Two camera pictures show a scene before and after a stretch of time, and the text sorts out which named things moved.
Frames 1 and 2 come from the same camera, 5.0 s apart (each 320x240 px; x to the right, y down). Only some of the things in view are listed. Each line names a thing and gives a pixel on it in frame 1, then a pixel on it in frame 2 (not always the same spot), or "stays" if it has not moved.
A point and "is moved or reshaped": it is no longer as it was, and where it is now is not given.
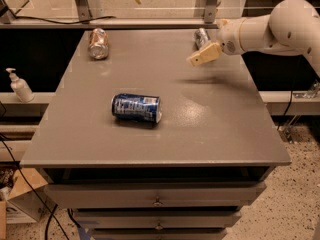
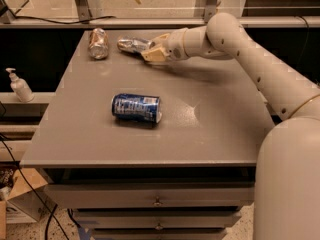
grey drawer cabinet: x=186 y=177 stays
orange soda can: x=98 y=44 stays
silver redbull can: x=201 y=38 is moved or reshaped
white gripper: x=228 y=37 → x=175 y=46
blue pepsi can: x=140 y=107 stays
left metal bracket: x=83 y=8 stays
